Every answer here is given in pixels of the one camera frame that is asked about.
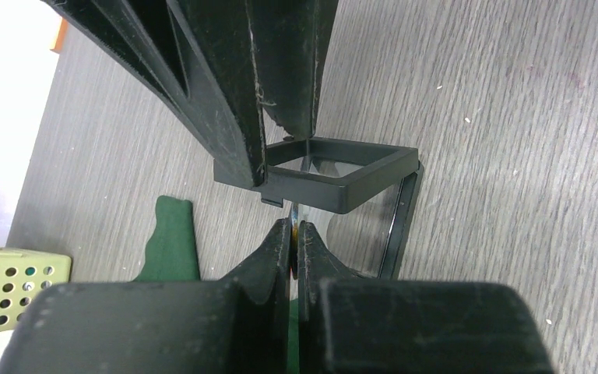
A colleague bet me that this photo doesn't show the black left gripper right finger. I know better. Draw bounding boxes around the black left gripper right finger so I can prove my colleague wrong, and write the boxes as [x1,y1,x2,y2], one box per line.
[297,222,554,373]

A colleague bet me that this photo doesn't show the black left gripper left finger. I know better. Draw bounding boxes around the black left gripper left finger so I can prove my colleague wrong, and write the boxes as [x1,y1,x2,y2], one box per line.
[0,218,291,373]

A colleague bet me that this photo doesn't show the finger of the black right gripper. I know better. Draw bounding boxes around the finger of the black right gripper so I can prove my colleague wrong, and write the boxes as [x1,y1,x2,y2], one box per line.
[250,0,339,139]
[50,1,266,188]

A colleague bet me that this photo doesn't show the round white brooch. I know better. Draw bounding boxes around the round white brooch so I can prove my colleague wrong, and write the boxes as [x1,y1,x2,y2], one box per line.
[289,202,301,280]

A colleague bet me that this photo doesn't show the white and green t-shirt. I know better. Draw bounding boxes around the white and green t-shirt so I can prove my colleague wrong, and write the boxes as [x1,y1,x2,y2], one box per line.
[134,196,201,282]

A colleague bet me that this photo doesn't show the yellow-green perforated basket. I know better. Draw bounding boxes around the yellow-green perforated basket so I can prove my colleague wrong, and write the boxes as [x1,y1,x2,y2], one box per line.
[0,248,72,332]

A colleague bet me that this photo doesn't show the wooden block at wall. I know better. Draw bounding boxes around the wooden block at wall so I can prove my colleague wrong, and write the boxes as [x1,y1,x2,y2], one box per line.
[50,18,69,54]

